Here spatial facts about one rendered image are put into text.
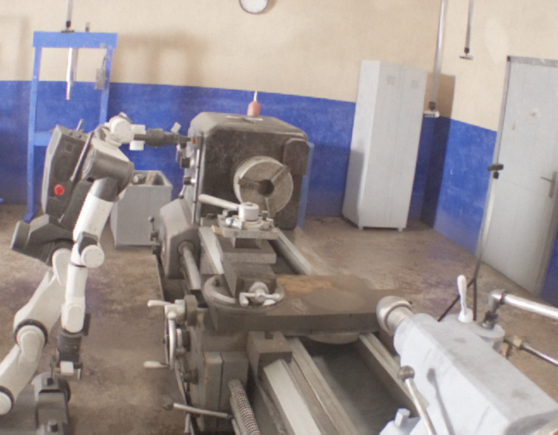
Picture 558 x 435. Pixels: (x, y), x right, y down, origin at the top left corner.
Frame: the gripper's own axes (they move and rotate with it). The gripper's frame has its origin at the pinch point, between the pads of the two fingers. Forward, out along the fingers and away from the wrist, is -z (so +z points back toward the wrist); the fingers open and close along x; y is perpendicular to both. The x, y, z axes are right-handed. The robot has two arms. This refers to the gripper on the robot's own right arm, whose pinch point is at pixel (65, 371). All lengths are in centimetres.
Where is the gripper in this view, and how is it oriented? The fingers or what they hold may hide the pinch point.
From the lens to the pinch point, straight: 208.9
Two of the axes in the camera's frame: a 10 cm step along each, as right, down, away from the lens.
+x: 8.6, 1.2, 5.0
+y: -4.5, -3.2, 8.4
